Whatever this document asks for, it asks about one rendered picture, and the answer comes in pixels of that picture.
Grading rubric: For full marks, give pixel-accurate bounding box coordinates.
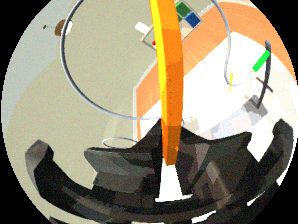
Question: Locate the orange handle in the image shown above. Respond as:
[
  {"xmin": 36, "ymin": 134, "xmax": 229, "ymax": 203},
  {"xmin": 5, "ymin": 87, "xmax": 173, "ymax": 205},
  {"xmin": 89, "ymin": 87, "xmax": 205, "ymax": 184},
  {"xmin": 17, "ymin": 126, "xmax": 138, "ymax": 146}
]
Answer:
[{"xmin": 149, "ymin": 0, "xmax": 184, "ymax": 167}]

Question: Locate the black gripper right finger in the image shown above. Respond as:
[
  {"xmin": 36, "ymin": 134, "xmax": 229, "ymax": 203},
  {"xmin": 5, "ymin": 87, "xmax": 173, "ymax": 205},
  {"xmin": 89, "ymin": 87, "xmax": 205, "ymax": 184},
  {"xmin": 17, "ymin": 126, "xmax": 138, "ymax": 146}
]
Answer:
[{"xmin": 174, "ymin": 125, "xmax": 253, "ymax": 196}]

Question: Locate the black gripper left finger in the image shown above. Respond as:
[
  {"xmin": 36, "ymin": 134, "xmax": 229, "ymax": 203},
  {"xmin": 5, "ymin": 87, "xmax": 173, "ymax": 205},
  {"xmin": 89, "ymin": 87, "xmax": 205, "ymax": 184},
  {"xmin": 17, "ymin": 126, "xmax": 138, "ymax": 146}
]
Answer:
[{"xmin": 84, "ymin": 117, "xmax": 164, "ymax": 198}]

